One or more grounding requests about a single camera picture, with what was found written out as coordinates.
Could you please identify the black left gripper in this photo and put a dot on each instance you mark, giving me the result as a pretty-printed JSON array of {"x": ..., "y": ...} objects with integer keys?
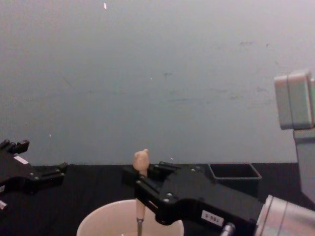
[{"x": 17, "y": 174}]

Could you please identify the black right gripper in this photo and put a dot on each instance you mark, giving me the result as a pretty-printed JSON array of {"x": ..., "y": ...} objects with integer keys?
[{"x": 197, "y": 194}]

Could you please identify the black rectangular plastic bin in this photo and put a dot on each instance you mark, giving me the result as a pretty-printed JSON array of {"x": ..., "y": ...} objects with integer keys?
[{"x": 236, "y": 184}]

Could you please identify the black table cloth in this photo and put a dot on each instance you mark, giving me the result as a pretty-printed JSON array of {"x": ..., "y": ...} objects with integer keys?
[{"x": 93, "y": 182}]

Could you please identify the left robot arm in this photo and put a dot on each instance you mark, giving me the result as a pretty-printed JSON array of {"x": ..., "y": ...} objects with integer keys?
[{"x": 2, "y": 204}]

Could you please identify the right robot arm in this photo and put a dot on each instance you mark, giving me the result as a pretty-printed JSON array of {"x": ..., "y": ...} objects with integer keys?
[{"x": 292, "y": 103}]

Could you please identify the cream round bowl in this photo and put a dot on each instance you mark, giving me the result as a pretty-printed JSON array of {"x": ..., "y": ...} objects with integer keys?
[{"x": 110, "y": 216}]

